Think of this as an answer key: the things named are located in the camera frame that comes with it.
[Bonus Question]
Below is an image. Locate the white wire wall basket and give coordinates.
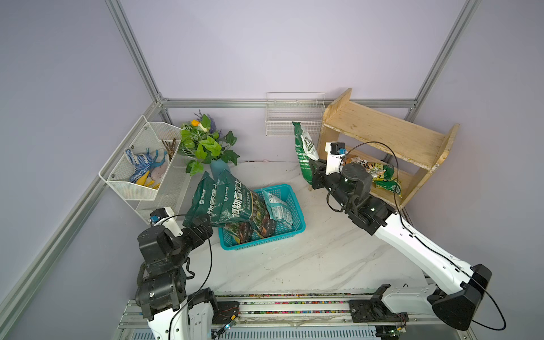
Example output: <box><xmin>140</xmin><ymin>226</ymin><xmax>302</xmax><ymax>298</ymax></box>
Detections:
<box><xmin>265</xmin><ymin>92</ymin><xmax>326</xmax><ymax>137</ymax></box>

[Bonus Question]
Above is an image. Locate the yellow toy in rack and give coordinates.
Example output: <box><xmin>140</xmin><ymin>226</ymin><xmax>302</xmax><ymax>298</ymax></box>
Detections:
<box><xmin>136</xmin><ymin>171</ymin><xmax>160</xmax><ymax>190</ymax></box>

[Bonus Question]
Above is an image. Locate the blue knitted glove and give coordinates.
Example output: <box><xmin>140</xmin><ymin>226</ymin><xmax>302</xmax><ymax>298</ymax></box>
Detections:
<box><xmin>125</xmin><ymin>148</ymin><xmax>168</xmax><ymax>184</ymax></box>

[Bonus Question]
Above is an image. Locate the white green small bag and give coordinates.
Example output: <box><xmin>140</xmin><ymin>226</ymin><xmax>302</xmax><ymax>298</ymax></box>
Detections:
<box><xmin>293</xmin><ymin>121</ymin><xmax>319</xmax><ymax>185</ymax></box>

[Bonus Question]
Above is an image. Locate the wooden two-tier shelf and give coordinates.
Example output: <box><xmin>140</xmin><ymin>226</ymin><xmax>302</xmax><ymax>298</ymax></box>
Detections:
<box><xmin>317</xmin><ymin>88</ymin><xmax>460</xmax><ymax>208</ymax></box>

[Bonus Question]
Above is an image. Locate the artificial green plant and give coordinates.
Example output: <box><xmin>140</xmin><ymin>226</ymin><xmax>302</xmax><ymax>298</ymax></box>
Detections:
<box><xmin>178</xmin><ymin>111</ymin><xmax>239</xmax><ymax>176</ymax></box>

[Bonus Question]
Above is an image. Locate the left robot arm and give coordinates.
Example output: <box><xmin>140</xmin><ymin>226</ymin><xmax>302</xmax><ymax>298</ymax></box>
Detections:
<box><xmin>135</xmin><ymin>215</ymin><xmax>239</xmax><ymax>339</ymax></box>

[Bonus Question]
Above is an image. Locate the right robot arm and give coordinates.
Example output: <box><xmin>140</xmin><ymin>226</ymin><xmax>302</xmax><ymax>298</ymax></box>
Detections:
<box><xmin>309</xmin><ymin>160</ymin><xmax>492</xmax><ymax>331</ymax></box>

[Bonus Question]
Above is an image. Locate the teal plastic basket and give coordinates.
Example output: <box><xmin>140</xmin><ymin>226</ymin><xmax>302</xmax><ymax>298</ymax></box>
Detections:
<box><xmin>218</xmin><ymin>184</ymin><xmax>306</xmax><ymax>251</ymax></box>

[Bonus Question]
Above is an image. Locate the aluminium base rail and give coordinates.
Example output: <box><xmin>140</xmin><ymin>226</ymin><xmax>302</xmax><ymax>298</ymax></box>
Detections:
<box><xmin>112</xmin><ymin>290</ymin><xmax>477</xmax><ymax>340</ymax></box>

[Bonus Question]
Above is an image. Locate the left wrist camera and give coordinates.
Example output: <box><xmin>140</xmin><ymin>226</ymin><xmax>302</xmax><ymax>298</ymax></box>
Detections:
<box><xmin>150</xmin><ymin>207</ymin><xmax>182</xmax><ymax>237</ymax></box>

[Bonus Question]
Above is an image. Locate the dark green soil bag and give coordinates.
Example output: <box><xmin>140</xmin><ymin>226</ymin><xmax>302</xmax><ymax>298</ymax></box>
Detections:
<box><xmin>183</xmin><ymin>171</ymin><xmax>253</xmax><ymax>245</ymax></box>
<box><xmin>212</xmin><ymin>171</ymin><xmax>276</xmax><ymax>245</ymax></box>

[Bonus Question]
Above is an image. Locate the orange green snack bag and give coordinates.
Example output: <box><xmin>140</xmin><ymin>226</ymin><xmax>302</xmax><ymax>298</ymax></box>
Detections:
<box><xmin>345</xmin><ymin>157</ymin><xmax>402</xmax><ymax>197</ymax></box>

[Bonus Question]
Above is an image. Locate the teal vase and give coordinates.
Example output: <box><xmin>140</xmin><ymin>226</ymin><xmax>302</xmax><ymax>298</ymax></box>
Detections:
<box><xmin>210</xmin><ymin>160</ymin><xmax>230</xmax><ymax>181</ymax></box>

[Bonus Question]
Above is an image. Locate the teal white fertilizer bag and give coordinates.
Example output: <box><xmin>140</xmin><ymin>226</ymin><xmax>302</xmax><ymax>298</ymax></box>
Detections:
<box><xmin>262</xmin><ymin>190</ymin><xmax>294</xmax><ymax>231</ymax></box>

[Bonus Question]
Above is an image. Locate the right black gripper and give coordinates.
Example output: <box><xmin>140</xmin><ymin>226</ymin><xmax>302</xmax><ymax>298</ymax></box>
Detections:
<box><xmin>309</xmin><ymin>158</ymin><xmax>354</xmax><ymax>212</ymax></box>

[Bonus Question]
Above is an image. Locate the white mesh corner rack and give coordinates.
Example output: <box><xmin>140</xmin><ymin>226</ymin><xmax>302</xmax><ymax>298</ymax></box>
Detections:
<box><xmin>99</xmin><ymin>116</ymin><xmax>191</xmax><ymax>221</ymax></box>

